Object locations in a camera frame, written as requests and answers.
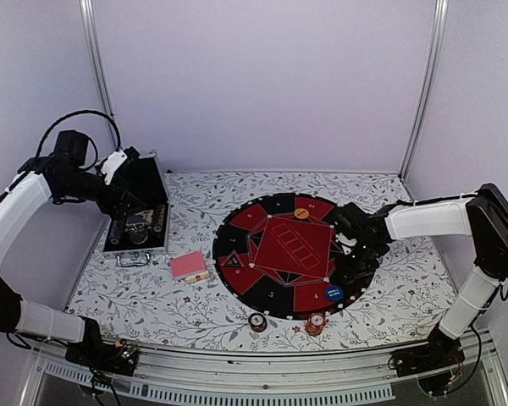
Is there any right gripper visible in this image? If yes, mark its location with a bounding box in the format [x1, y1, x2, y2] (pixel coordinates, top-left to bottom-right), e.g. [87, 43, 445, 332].
[335, 239, 384, 283]

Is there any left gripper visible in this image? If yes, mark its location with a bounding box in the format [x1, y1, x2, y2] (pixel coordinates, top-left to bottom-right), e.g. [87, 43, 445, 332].
[58, 168, 146, 221]

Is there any blue small blind button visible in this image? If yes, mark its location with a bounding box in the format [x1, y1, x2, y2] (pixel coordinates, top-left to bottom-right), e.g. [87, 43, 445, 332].
[324, 285, 344, 302]

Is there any orange poker chip stack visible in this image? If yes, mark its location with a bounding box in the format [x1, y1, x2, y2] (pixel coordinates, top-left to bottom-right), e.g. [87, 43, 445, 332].
[305, 313, 326, 337]

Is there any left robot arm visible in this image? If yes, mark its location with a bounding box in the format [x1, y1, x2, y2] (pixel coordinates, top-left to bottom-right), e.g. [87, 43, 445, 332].
[0, 130, 145, 379]

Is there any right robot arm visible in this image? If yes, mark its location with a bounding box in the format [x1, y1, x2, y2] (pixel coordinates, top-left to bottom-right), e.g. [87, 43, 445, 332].
[329, 183, 508, 376]

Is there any aluminium poker case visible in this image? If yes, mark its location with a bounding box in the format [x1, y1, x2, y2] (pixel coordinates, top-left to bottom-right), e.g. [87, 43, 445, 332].
[102, 150, 170, 268]

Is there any round red black poker mat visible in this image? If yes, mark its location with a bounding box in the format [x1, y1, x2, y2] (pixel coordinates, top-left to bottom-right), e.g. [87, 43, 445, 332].
[213, 193, 373, 320]

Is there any red playing card deck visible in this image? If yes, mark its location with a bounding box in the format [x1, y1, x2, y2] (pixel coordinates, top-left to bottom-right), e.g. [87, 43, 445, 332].
[169, 251, 207, 279]

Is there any floral table cloth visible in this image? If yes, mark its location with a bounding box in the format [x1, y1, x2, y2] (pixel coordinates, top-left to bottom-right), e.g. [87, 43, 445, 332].
[67, 172, 456, 353]

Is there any dark poker chip stack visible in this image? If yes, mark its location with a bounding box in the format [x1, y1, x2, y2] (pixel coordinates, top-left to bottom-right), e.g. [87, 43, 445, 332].
[248, 313, 268, 332]

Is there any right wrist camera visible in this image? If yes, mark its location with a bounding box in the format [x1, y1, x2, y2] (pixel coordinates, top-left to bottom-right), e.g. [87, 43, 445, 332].
[333, 203, 370, 242]

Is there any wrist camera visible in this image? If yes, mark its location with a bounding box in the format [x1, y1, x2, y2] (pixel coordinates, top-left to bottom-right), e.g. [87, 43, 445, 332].
[333, 203, 370, 242]
[97, 146, 140, 185]

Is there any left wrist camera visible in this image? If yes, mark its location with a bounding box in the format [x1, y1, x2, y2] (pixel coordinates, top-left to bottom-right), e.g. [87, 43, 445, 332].
[97, 146, 140, 185]

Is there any front aluminium rail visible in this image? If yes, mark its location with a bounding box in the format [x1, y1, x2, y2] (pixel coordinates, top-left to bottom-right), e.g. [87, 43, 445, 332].
[19, 331, 508, 405]

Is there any left aluminium frame post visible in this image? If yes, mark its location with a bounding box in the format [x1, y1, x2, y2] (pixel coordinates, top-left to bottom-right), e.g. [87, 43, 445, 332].
[78, 0, 124, 156]

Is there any aluminium frame post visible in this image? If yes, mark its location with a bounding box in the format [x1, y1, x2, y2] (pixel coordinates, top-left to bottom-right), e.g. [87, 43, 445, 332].
[399, 0, 450, 183]
[78, 0, 124, 156]

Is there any right aluminium frame post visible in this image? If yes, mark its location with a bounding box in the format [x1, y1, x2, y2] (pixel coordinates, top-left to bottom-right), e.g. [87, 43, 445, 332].
[399, 0, 450, 183]

